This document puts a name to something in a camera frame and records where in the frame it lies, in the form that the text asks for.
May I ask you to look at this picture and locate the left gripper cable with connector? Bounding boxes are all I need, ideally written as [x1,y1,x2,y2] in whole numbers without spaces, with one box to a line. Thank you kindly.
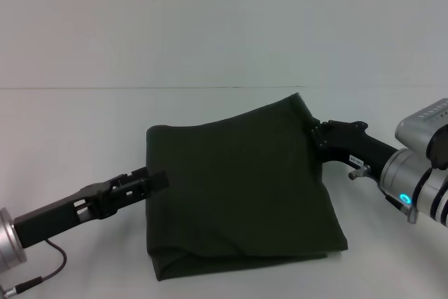
[0,239,68,299]

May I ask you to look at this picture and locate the dark green shirt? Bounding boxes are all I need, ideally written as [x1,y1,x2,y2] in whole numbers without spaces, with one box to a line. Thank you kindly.
[145,92,349,283]

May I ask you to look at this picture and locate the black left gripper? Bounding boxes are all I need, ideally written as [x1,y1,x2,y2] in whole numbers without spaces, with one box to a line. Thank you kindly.
[13,167,170,248]

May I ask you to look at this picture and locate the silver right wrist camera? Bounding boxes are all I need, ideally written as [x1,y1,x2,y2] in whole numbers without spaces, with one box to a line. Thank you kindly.
[394,97,448,169]

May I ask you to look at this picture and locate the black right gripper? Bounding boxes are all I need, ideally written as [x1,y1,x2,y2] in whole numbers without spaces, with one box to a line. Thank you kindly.
[309,118,400,183]

